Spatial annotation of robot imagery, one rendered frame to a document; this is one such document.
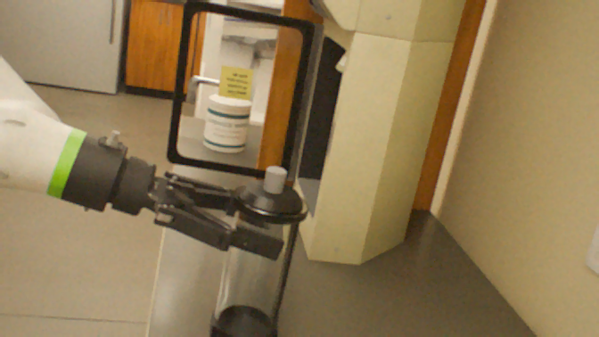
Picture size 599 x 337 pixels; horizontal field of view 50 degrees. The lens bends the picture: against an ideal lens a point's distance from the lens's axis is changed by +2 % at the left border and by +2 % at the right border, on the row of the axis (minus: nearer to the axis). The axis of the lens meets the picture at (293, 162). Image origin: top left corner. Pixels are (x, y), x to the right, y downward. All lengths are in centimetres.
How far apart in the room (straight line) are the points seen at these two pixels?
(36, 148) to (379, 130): 66
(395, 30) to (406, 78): 10
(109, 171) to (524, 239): 89
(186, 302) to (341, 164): 40
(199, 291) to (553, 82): 81
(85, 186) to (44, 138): 7
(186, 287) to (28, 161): 43
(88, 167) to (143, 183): 7
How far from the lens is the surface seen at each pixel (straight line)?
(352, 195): 126
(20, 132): 82
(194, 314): 107
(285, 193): 86
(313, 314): 112
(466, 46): 165
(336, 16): 116
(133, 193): 82
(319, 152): 152
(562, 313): 128
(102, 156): 82
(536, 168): 138
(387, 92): 121
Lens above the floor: 151
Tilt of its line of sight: 18 degrees down
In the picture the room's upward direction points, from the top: 11 degrees clockwise
